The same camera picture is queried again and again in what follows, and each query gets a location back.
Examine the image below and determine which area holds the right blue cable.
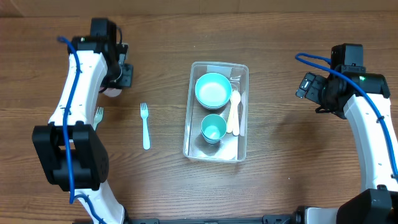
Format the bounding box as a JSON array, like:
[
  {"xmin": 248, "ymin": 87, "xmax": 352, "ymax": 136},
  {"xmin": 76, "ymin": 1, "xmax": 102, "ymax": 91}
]
[{"xmin": 294, "ymin": 52, "xmax": 398, "ymax": 178}]

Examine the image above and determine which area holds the blue bowl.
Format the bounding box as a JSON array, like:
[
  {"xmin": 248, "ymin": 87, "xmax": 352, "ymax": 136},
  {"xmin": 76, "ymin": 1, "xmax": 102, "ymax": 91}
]
[{"xmin": 195, "ymin": 72, "xmax": 232, "ymax": 106}]

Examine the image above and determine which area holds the white spoon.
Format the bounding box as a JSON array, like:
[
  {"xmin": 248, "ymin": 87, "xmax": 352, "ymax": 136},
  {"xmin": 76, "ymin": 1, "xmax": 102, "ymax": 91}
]
[{"xmin": 232, "ymin": 89, "xmax": 241, "ymax": 136}]

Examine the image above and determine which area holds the yellow fork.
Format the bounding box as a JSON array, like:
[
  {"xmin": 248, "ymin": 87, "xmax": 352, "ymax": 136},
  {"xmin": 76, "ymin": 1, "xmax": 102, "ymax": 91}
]
[{"xmin": 226, "ymin": 88, "xmax": 238, "ymax": 133}]

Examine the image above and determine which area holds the clear plastic container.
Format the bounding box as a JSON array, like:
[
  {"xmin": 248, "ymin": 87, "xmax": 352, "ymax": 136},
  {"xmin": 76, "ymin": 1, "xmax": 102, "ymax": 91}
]
[{"xmin": 183, "ymin": 62, "xmax": 249, "ymax": 162}]

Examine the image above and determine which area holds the blue cup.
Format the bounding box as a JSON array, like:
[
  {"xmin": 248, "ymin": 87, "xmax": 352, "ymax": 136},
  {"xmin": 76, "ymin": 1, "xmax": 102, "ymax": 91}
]
[{"xmin": 202, "ymin": 133, "xmax": 224, "ymax": 144}]

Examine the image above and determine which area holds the white cup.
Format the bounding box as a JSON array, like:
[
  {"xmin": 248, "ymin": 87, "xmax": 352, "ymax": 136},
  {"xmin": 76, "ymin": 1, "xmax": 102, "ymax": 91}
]
[{"xmin": 103, "ymin": 88, "xmax": 122, "ymax": 98}]

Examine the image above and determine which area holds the green cup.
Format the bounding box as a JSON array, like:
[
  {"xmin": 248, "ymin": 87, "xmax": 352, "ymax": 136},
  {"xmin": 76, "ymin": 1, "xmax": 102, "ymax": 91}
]
[{"xmin": 201, "ymin": 114, "xmax": 227, "ymax": 136}]

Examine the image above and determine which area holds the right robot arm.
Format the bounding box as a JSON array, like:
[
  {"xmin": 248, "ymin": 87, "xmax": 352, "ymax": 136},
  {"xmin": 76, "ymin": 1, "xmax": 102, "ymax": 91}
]
[{"xmin": 292, "ymin": 72, "xmax": 397, "ymax": 223}]

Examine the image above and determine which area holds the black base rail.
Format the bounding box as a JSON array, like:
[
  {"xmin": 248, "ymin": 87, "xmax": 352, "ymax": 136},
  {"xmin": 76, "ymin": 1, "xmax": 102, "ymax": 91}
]
[{"xmin": 124, "ymin": 215, "xmax": 291, "ymax": 224}]

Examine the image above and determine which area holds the light blue fork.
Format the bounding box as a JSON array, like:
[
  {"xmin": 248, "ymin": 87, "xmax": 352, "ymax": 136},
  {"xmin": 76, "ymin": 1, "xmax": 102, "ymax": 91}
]
[
  {"xmin": 239, "ymin": 91, "xmax": 246, "ymax": 136},
  {"xmin": 93, "ymin": 107, "xmax": 104, "ymax": 131},
  {"xmin": 140, "ymin": 103, "xmax": 150, "ymax": 150}
]

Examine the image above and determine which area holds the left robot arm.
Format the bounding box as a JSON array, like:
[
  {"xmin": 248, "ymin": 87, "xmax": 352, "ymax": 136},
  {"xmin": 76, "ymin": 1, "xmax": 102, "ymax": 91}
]
[{"xmin": 32, "ymin": 36, "xmax": 132, "ymax": 223}]

